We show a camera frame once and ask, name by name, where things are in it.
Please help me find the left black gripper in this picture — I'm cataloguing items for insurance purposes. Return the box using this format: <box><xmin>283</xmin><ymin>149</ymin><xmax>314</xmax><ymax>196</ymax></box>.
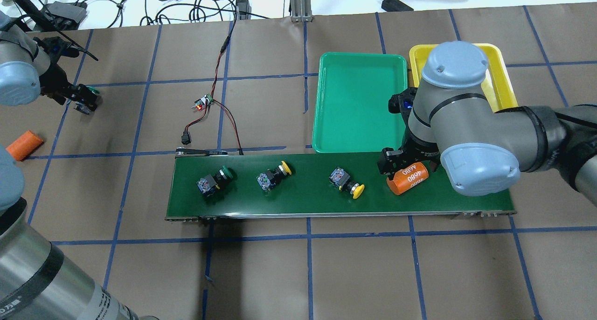
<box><xmin>33</xmin><ymin>37</ymin><xmax>87</xmax><ymax>105</ymax></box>

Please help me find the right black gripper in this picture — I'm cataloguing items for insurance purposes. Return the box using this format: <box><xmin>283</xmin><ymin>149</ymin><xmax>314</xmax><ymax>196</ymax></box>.
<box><xmin>377</xmin><ymin>88</ymin><xmax>441</xmax><ymax>175</ymax></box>

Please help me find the orange cylinder labelled 4680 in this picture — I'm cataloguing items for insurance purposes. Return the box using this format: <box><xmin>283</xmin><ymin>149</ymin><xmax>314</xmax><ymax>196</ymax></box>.
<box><xmin>386</xmin><ymin>162</ymin><xmax>429</xmax><ymax>196</ymax></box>

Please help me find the yellow push button switch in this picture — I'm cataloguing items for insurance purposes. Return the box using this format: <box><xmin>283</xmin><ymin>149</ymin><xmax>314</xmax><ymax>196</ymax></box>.
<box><xmin>257</xmin><ymin>160</ymin><xmax>292</xmax><ymax>192</ymax></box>

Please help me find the green push button switch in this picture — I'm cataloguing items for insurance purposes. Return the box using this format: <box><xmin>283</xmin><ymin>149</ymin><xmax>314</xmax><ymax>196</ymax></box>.
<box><xmin>72</xmin><ymin>84</ymin><xmax>100</xmax><ymax>115</ymax></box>

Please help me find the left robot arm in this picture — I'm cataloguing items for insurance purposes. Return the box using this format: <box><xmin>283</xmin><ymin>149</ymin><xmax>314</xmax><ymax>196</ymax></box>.
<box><xmin>0</xmin><ymin>13</ymin><xmax>141</xmax><ymax>320</ymax></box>

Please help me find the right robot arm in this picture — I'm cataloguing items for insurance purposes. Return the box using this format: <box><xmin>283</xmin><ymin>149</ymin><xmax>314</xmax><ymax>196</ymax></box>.
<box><xmin>377</xmin><ymin>40</ymin><xmax>597</xmax><ymax>203</ymax></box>

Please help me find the green plastic tray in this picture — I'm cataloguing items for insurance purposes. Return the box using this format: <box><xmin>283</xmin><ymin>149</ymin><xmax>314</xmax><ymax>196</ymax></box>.
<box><xmin>312</xmin><ymin>52</ymin><xmax>409</xmax><ymax>153</ymax></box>

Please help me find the yellow plastic tray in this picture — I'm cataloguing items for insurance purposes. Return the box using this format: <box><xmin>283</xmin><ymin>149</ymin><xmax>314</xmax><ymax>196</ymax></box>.
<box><xmin>409</xmin><ymin>43</ymin><xmax>518</xmax><ymax>112</ymax></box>

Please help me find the small controller circuit board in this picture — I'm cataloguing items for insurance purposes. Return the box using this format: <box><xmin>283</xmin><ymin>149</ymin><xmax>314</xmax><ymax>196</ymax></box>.
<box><xmin>194</xmin><ymin>93</ymin><xmax>215</xmax><ymax>111</ymax></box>

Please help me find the black power adapter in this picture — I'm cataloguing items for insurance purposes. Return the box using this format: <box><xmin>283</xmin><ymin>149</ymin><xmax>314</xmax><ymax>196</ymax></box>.
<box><xmin>381</xmin><ymin>0</ymin><xmax>414</xmax><ymax>12</ymax></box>

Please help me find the green conveyor belt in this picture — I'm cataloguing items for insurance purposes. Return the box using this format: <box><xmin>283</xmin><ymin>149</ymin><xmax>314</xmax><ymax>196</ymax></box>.
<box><xmin>166</xmin><ymin>152</ymin><xmax>516</xmax><ymax>222</ymax></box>

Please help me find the red black wire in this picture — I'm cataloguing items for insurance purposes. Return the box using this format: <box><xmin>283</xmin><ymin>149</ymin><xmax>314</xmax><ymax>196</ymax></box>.
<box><xmin>181</xmin><ymin>19</ymin><xmax>244</xmax><ymax>155</ymax></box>

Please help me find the aluminium frame post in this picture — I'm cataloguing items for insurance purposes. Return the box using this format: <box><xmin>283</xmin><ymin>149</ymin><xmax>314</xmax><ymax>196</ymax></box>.
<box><xmin>290</xmin><ymin>0</ymin><xmax>313</xmax><ymax>23</ymax></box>

